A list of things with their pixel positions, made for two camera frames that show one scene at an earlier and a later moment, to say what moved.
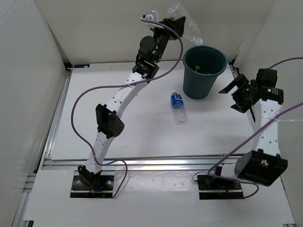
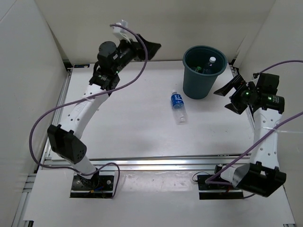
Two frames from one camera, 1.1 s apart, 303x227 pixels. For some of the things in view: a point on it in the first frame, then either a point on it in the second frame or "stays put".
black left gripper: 177,24 -> 137,49
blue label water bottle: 180,114 stays put
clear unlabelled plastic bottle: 176,11 -> 207,70
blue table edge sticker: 83,65 stays put
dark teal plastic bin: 201,64 stays put
